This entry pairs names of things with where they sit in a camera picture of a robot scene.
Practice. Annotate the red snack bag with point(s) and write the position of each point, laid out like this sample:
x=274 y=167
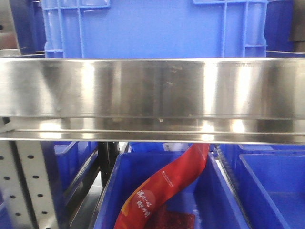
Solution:
x=148 y=197

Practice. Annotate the blue bin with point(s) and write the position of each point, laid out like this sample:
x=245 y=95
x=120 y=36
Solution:
x=73 y=167
x=205 y=204
x=270 y=183

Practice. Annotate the blue centre bin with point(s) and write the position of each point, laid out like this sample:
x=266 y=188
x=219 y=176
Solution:
x=205 y=204

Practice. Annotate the large light blue crate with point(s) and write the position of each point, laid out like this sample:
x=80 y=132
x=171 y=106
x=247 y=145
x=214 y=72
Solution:
x=154 y=28

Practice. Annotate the white perforated rack post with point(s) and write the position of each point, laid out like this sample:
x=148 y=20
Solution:
x=30 y=185

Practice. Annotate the blue left bin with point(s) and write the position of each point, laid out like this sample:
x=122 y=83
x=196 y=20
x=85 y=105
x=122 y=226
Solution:
x=73 y=167

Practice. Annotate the stainless steel shelf rail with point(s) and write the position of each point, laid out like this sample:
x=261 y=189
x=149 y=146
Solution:
x=213 y=100

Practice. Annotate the blue right bin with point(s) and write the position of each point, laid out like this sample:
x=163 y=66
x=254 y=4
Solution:
x=270 y=183

